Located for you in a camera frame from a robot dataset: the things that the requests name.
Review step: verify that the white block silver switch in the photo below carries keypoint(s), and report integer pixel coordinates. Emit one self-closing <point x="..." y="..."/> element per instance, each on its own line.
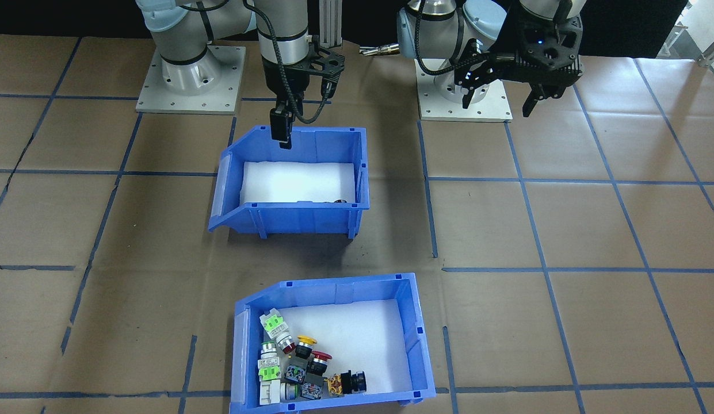
<point x="270" y="394"/>

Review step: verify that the yellow mushroom push button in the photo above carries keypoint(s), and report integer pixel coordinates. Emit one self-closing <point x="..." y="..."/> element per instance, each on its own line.
<point x="305" y="342"/>

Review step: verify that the white foam pad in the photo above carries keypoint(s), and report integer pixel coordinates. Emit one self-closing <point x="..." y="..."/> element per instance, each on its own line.
<point x="368" y="339"/>
<point x="299" y="181"/>

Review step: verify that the aluminium frame post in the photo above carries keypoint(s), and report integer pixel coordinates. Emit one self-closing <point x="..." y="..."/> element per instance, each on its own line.
<point x="329" y="23"/>

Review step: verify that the black button orange block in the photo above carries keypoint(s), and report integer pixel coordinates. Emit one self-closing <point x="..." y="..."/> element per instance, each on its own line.
<point x="354" y="382"/>

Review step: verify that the blue plastic capacitor bin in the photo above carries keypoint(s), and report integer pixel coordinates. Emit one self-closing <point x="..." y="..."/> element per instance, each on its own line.
<point x="299" y="221"/>

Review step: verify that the red mushroom push button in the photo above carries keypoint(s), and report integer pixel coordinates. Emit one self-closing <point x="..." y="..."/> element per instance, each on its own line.
<point x="320" y="357"/>

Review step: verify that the silver head green block switch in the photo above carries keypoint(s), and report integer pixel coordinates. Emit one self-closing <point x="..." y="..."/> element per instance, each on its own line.
<point x="268" y="362"/>

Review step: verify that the white square base plate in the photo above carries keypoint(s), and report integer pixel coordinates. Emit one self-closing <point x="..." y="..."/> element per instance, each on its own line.
<point x="149" y="103"/>
<point x="431" y="112"/>

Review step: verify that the blue plastic button bin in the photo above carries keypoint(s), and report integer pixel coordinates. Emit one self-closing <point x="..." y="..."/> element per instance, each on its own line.
<point x="333" y="290"/>

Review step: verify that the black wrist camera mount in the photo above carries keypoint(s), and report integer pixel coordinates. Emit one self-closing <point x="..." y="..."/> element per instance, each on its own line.
<point x="541" y="43"/>
<point x="328" y="63"/>

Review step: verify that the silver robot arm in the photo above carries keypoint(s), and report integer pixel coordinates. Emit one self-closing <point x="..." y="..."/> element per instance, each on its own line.
<point x="443" y="29"/>
<point x="187" y="63"/>

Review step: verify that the metal frame bar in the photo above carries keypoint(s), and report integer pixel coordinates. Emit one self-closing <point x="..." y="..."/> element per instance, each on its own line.
<point x="713" y="56"/>

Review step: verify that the red head green block switch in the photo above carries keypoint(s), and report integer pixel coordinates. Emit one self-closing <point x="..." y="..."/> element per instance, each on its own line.
<point x="273" y="325"/>

